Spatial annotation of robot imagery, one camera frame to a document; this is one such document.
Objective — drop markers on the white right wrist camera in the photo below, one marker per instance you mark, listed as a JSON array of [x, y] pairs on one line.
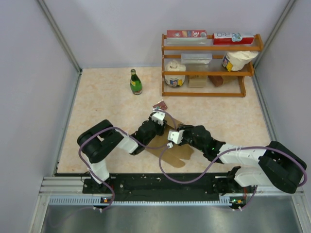
[[174, 138]]

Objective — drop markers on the brown red block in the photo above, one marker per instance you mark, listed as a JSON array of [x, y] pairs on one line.
[[216, 80]]

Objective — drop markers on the red white wrap box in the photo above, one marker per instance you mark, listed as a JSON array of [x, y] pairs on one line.
[[232, 38]]

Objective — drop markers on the white bag left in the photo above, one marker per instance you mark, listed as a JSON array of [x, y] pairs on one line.
[[175, 80]]

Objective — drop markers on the green glass bottle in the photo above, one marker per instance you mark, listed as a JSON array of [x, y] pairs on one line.
[[135, 83]]

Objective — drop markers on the small red packet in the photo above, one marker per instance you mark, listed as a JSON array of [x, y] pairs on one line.
[[161, 105]]

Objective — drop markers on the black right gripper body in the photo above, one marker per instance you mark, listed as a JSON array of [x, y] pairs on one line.
[[187, 137]]

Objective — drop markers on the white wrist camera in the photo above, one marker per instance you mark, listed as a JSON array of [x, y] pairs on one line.
[[174, 138], [158, 116]]

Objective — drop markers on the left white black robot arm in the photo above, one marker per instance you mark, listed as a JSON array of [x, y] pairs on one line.
[[100, 140]]

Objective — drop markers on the large white flour bag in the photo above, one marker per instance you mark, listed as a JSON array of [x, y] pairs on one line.
[[236, 60]]

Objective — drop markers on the wooden shelf rack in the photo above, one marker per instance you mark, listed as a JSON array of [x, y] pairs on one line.
[[214, 68]]

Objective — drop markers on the tan block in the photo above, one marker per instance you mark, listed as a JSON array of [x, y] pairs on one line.
[[197, 81]]

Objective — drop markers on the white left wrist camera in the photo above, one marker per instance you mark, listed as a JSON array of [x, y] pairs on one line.
[[158, 116]]

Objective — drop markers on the red foil box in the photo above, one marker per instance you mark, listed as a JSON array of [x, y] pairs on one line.
[[188, 34]]

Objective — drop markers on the brown cardboard box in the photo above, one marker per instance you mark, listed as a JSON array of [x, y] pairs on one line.
[[174, 156]]

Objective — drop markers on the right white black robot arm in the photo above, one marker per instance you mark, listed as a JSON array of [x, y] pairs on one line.
[[272, 165]]

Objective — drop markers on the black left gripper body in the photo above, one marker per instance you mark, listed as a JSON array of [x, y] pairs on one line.
[[160, 128]]

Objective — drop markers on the silver foil box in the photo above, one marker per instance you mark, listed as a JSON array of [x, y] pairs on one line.
[[196, 58]]

